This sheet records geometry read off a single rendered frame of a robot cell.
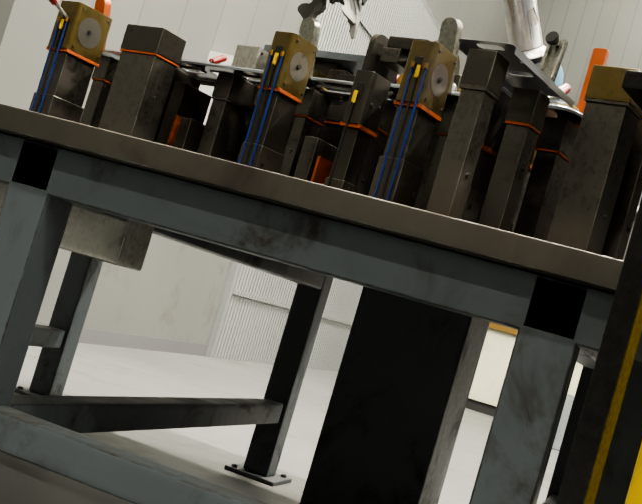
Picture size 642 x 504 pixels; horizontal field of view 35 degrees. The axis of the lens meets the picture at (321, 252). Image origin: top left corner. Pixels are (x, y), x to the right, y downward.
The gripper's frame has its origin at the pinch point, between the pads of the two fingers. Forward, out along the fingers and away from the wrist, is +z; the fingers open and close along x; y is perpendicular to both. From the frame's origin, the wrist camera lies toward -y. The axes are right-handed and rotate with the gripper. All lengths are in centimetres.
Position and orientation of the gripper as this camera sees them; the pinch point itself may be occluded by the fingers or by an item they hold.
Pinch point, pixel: (327, 37)
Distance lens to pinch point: 232.7
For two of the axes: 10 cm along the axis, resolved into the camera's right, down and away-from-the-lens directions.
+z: -2.7, 9.6, -0.3
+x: 7.9, 2.1, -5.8
